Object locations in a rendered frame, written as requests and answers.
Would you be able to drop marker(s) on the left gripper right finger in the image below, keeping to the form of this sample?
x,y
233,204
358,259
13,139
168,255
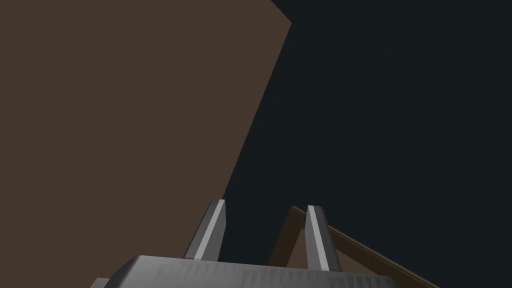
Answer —
x,y
320,244

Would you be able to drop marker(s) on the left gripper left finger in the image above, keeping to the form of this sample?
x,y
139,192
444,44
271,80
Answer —
x,y
208,236

